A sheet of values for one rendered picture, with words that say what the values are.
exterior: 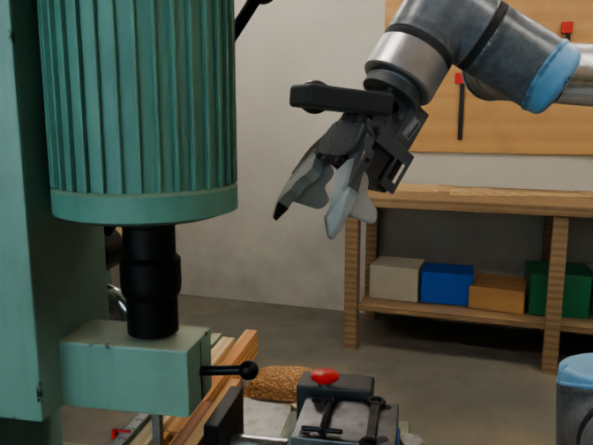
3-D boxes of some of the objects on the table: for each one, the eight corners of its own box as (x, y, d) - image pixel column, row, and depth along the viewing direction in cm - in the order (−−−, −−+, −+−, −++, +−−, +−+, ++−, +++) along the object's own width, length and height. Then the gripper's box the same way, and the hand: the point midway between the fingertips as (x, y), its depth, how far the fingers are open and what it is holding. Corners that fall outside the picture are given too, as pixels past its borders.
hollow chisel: (160, 445, 64) (158, 401, 63) (152, 444, 65) (150, 400, 64) (163, 441, 65) (161, 396, 64) (155, 440, 65) (153, 395, 64)
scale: (-27, 613, 42) (-28, 611, 42) (-44, 610, 43) (-44, 608, 42) (211, 344, 91) (211, 343, 91) (202, 343, 91) (202, 343, 91)
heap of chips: (327, 404, 84) (328, 385, 83) (239, 396, 86) (239, 378, 86) (336, 379, 92) (336, 360, 91) (255, 372, 94) (255, 354, 94)
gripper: (474, 113, 68) (383, 272, 65) (377, 112, 83) (301, 240, 81) (425, 64, 64) (327, 232, 61) (333, 73, 79) (251, 207, 77)
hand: (296, 222), depth 70 cm, fingers open, 12 cm apart
